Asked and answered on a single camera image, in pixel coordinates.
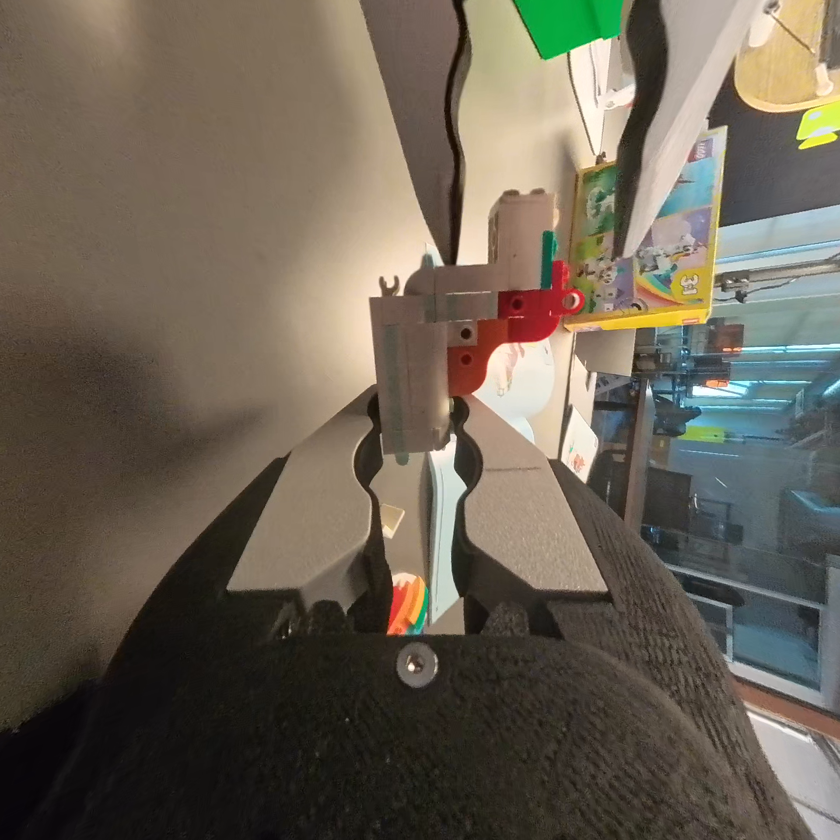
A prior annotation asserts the open light blue instruction booklet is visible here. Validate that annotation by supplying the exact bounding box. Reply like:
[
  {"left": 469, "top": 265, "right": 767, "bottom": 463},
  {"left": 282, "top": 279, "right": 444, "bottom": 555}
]
[{"left": 420, "top": 243, "right": 559, "bottom": 628}]

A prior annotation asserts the yellow lego box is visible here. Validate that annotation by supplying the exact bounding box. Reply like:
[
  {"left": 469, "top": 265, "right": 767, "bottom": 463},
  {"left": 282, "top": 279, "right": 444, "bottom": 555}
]
[{"left": 563, "top": 126, "right": 730, "bottom": 332}]

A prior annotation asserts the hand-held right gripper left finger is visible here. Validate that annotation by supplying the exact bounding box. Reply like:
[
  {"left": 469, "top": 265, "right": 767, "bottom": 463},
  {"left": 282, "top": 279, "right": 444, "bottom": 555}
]
[{"left": 225, "top": 384, "right": 391, "bottom": 615}]

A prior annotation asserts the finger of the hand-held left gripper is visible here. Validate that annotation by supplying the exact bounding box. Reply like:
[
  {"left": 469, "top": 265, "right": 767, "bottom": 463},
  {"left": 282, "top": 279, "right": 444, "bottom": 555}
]
[
  {"left": 617, "top": 0, "right": 770, "bottom": 260},
  {"left": 359, "top": 0, "right": 475, "bottom": 267}
]

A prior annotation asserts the closed booklet orange animal cover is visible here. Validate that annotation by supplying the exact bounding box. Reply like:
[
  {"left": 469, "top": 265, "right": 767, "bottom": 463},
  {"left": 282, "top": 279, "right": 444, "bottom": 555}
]
[{"left": 561, "top": 404, "right": 598, "bottom": 477}]

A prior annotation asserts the white red green lego model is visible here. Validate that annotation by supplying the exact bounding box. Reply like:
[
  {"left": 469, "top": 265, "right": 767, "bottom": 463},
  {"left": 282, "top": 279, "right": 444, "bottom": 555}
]
[{"left": 369, "top": 189, "right": 587, "bottom": 458}]

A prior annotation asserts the round rainbow lego build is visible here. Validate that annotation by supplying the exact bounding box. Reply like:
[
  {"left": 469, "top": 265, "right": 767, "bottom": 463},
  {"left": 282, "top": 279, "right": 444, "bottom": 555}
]
[{"left": 387, "top": 571, "right": 429, "bottom": 637}]

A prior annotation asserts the large black panel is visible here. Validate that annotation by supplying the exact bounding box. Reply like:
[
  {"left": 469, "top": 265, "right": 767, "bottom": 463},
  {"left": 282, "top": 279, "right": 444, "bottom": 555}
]
[{"left": 705, "top": 93, "right": 840, "bottom": 231}]

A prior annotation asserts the wooden board stand white base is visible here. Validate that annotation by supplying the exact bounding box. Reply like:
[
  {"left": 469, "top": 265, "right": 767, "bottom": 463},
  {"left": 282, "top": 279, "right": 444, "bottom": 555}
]
[{"left": 588, "top": 0, "right": 840, "bottom": 159}]

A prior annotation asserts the green plastic bin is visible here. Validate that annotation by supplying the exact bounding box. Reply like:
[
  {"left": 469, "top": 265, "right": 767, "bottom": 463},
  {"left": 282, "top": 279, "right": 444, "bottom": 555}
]
[{"left": 512, "top": 0, "right": 621, "bottom": 62}]

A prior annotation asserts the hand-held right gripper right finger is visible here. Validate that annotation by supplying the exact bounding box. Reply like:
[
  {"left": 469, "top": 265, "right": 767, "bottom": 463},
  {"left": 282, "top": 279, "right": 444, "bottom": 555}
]
[{"left": 450, "top": 394, "right": 610, "bottom": 617}]

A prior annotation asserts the yellow-green camera logo sign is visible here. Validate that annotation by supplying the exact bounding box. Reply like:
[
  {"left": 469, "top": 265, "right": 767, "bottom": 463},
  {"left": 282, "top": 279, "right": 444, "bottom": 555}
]
[{"left": 796, "top": 108, "right": 840, "bottom": 152}]

